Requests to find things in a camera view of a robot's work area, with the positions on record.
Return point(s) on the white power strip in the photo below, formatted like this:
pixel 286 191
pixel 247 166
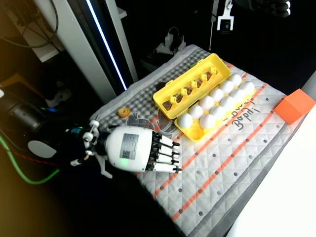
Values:
pixel 164 49

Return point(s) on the yellow egg carton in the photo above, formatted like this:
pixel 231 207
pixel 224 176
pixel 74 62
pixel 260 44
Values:
pixel 217 64

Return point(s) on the white shelf board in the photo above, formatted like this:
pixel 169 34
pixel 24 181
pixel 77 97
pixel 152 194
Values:
pixel 47 53

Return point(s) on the white column with blue light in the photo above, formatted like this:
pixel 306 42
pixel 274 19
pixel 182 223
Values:
pixel 81 49

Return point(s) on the white toy egg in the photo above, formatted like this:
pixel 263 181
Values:
pixel 207 102
pixel 235 79
pixel 185 120
pixel 228 103
pixel 227 87
pixel 238 95
pixel 218 112
pixel 207 121
pixel 217 95
pixel 196 111
pixel 247 87

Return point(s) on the orange block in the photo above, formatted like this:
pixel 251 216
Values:
pixel 296 108

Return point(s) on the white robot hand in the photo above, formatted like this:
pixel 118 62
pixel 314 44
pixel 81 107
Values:
pixel 285 9
pixel 128 148

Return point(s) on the grey quilt with orange stripes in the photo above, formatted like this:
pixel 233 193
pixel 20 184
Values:
pixel 209 172

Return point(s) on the white charger adapter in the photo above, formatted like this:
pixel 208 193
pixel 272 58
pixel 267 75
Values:
pixel 169 38

